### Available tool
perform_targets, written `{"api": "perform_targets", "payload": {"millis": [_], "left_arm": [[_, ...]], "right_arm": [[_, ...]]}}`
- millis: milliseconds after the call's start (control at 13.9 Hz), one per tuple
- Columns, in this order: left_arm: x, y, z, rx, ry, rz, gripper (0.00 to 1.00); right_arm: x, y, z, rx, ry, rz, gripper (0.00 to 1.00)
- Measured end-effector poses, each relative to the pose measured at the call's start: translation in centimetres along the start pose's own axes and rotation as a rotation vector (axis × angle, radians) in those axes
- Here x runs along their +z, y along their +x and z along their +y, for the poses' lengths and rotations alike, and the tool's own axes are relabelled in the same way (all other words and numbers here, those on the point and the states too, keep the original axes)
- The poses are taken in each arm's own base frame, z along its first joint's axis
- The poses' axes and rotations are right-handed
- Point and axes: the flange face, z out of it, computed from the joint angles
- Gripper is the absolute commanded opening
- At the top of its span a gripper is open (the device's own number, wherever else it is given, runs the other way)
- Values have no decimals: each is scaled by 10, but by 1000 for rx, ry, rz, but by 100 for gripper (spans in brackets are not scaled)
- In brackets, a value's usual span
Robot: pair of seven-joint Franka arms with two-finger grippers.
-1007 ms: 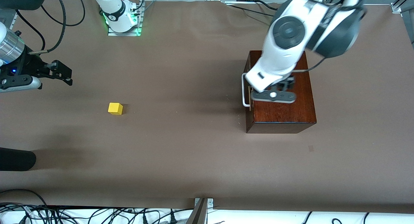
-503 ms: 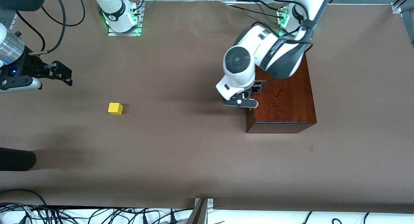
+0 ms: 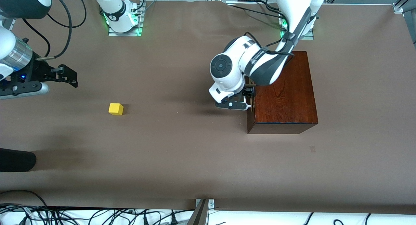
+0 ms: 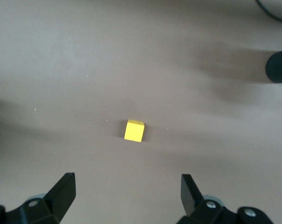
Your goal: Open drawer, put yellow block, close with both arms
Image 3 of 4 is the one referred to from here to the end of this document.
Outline wooden drawer with white handle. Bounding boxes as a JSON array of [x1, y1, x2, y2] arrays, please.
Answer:
[[245, 76, 256, 112]]

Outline yellow cube block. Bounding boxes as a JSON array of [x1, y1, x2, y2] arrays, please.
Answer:
[[108, 103, 124, 116]]

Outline dark brown wooden cabinet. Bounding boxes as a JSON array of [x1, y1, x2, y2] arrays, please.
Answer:
[[246, 51, 318, 134]]

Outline black cylinder object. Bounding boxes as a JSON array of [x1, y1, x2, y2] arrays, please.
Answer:
[[0, 148, 37, 172]]

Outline aluminium corner profile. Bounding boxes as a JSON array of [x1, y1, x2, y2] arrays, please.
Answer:
[[393, 0, 416, 14]]

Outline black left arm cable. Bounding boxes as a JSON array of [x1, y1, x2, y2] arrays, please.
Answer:
[[244, 32, 295, 56]]

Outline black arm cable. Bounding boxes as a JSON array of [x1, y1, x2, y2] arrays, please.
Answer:
[[244, 32, 295, 56], [21, 0, 87, 60]]

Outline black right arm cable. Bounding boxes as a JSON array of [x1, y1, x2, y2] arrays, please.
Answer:
[[21, 0, 87, 60]]

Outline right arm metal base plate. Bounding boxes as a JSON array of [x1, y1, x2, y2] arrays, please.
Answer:
[[108, 9, 144, 37]]

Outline black cable on table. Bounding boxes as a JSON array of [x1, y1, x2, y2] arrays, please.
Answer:
[[227, 0, 284, 19]]

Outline metal bracket with bar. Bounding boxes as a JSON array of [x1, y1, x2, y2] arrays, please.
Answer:
[[187, 199, 215, 225]]

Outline tangled black floor cables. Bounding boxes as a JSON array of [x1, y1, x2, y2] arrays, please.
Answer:
[[0, 190, 195, 225]]

